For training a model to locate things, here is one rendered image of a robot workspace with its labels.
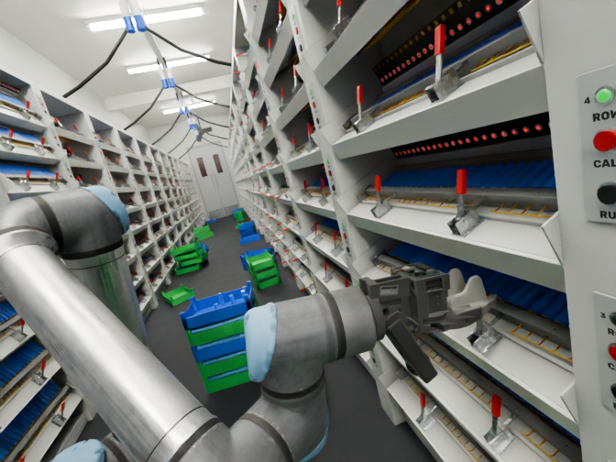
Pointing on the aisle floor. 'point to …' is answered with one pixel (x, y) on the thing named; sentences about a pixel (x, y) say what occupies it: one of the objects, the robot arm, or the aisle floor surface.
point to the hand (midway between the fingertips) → (485, 301)
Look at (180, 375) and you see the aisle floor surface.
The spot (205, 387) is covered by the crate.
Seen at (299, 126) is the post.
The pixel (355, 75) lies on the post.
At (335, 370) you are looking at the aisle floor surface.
